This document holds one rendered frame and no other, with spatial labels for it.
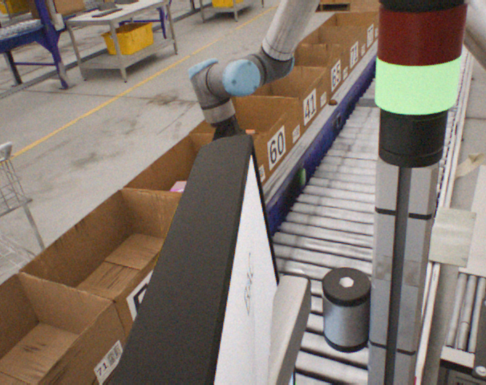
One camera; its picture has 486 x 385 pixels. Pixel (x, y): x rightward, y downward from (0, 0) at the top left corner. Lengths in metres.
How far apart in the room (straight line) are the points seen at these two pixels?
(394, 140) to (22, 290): 1.05
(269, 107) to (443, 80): 1.67
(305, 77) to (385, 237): 1.96
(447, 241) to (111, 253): 1.04
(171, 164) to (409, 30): 1.36
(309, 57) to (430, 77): 2.40
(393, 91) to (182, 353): 0.20
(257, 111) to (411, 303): 1.64
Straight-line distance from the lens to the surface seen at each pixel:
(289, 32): 1.22
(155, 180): 1.54
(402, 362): 0.46
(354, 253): 1.53
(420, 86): 0.30
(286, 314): 0.42
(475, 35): 0.79
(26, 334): 1.30
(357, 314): 0.43
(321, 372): 1.22
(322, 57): 2.67
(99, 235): 1.39
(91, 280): 1.38
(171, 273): 0.26
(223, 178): 0.33
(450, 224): 1.68
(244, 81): 1.21
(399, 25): 0.30
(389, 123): 0.32
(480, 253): 1.58
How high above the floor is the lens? 1.71
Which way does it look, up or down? 31 degrees down
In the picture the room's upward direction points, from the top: 7 degrees counter-clockwise
